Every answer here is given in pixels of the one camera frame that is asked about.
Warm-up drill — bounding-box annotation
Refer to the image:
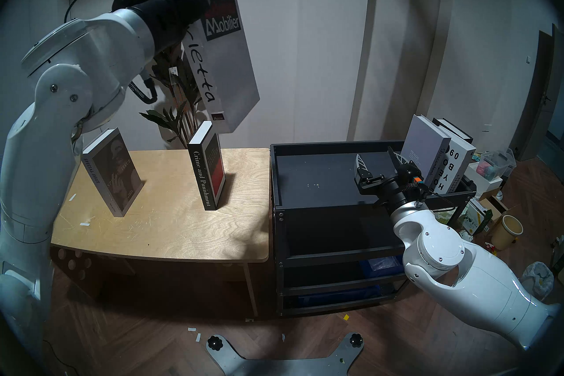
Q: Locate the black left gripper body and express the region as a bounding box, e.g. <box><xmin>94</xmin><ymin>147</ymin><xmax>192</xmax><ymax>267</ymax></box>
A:
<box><xmin>141</xmin><ymin>0</ymin><xmax>191</xmax><ymax>55</ymax></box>

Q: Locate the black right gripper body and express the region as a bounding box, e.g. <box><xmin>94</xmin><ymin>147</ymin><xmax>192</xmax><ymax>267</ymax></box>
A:
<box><xmin>355</xmin><ymin>165</ymin><xmax>430</xmax><ymax>209</ymax></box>

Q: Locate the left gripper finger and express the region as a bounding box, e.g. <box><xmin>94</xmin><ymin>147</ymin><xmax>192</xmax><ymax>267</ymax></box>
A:
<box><xmin>187</xmin><ymin>0</ymin><xmax>212</xmax><ymax>26</ymax></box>

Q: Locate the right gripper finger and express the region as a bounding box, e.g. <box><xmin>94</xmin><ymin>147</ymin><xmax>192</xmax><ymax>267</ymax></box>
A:
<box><xmin>354</xmin><ymin>154</ymin><xmax>375</xmax><ymax>182</ymax></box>
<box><xmin>387</xmin><ymin>146</ymin><xmax>413</xmax><ymax>173</ymax></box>

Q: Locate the grey Discontent book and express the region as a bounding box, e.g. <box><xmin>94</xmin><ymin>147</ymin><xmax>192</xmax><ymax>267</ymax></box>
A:
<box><xmin>400</xmin><ymin>114</ymin><xmax>452</xmax><ymax>182</ymax></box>

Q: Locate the white Design Hotels yearbook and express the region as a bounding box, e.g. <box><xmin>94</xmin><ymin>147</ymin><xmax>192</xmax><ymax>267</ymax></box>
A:
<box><xmin>434</xmin><ymin>133</ymin><xmax>477</xmax><ymax>194</ymax></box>

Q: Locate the black Century book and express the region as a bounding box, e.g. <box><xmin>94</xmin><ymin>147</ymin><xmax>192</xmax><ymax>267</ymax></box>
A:
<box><xmin>432</xmin><ymin>117</ymin><xmax>474</xmax><ymax>144</ymax></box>

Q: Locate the Arietta Mobilier book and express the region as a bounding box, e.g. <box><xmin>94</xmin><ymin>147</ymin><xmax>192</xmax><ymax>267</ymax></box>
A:
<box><xmin>165</xmin><ymin>0</ymin><xmax>260</xmax><ymax>134</ymax></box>

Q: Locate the Crime and Punishment book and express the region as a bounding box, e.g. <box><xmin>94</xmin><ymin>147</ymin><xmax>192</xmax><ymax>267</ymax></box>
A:
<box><xmin>188</xmin><ymin>120</ymin><xmax>226</xmax><ymax>211</ymax></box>

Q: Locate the black metal shelf cart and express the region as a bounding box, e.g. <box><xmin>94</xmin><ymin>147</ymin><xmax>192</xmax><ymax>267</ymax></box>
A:
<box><xmin>269</xmin><ymin>140</ymin><xmax>476</xmax><ymax>316</ymax></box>

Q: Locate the light wooden display table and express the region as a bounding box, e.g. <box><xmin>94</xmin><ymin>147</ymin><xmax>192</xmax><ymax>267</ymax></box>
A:
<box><xmin>50</xmin><ymin>148</ymin><xmax>270</xmax><ymax>317</ymax></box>

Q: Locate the blue bin with clear bag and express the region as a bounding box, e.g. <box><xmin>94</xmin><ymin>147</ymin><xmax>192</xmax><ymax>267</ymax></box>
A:
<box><xmin>358</xmin><ymin>254</ymin><xmax>406</xmax><ymax>278</ymax></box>

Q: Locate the white square box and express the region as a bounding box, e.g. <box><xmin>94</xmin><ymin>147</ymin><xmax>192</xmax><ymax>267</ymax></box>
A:
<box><xmin>463</xmin><ymin>162</ymin><xmax>503</xmax><ymax>197</ymax></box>

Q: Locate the green and white carton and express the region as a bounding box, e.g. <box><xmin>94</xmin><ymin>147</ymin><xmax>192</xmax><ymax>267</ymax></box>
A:
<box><xmin>458</xmin><ymin>198</ymin><xmax>493</xmax><ymax>235</ymax></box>

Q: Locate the tall green leafy plant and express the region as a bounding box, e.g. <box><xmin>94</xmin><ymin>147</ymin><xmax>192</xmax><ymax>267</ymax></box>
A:
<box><xmin>139</xmin><ymin>40</ymin><xmax>212</xmax><ymax>149</ymax></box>

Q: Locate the clear plastic storage box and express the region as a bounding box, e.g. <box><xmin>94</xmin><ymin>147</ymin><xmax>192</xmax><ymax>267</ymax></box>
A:
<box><xmin>476</xmin><ymin>150</ymin><xmax>517</xmax><ymax>181</ymax></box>

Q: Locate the brown cardboard box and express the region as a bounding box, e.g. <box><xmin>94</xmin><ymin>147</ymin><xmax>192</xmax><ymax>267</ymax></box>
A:
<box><xmin>478</xmin><ymin>190</ymin><xmax>512</xmax><ymax>221</ymax></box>

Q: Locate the beige round bucket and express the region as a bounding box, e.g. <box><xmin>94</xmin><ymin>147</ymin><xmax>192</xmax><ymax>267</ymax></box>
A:
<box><xmin>490</xmin><ymin>215</ymin><xmax>524</xmax><ymax>251</ymax></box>

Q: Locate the flat blue plastic crate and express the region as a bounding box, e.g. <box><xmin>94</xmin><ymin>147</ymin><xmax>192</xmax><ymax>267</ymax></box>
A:
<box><xmin>296</xmin><ymin>285</ymin><xmax>380</xmax><ymax>307</ymax></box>

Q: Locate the dark brown door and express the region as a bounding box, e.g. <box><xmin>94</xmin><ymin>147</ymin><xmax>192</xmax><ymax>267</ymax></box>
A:
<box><xmin>510</xmin><ymin>25</ymin><xmax>564</xmax><ymax>162</ymax></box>

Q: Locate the grey Special Issue book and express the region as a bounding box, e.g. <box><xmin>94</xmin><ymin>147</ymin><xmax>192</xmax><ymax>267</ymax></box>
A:
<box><xmin>81</xmin><ymin>128</ymin><xmax>145</xmax><ymax>217</ymax></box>

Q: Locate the white bin with plastic bag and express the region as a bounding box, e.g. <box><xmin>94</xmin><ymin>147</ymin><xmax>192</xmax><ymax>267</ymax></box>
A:
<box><xmin>522</xmin><ymin>261</ymin><xmax>555</xmax><ymax>303</ymax></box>

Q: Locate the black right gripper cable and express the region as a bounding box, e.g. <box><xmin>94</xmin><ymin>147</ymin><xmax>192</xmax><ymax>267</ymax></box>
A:
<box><xmin>421</xmin><ymin>186</ymin><xmax>454</xmax><ymax>206</ymax></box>

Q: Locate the grey metal robot base plate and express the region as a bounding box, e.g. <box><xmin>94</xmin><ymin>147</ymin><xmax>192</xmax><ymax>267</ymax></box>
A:
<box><xmin>207</xmin><ymin>333</ymin><xmax>365</xmax><ymax>376</ymax></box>

